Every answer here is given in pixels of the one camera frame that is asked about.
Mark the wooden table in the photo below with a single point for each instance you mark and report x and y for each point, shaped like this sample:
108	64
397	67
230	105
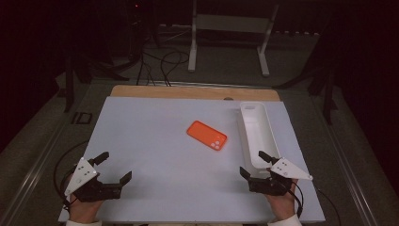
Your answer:
188	92

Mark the orange phone case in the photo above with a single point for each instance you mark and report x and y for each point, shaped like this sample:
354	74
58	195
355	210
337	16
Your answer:
205	134

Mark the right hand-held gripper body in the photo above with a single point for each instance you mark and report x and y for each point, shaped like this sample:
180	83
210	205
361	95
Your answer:
269	185

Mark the person's right hand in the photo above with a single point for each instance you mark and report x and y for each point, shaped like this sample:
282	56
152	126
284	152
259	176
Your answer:
284	207

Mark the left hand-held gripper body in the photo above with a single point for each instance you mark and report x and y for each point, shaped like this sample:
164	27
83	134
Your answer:
83	175

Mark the black stand legs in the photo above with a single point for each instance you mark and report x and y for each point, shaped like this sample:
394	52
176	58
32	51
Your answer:
328	100
69	91

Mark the person's right white sleeve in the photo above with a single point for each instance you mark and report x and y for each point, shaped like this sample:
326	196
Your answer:
285	222

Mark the white metal stand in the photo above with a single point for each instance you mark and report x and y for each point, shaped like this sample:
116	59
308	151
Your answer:
230	23

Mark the black rectangular floor frame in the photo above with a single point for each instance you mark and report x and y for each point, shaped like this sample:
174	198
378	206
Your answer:
82	118

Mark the person's left white sleeve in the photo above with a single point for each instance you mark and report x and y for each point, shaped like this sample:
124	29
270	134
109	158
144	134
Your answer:
83	223

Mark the person's white sleeve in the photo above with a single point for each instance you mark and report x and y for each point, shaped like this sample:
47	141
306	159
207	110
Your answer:
285	222
83	223

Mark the white plastic bin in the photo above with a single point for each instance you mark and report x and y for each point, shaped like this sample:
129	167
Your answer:
258	132

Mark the person's left hand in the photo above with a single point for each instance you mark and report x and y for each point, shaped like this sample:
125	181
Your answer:
84	212

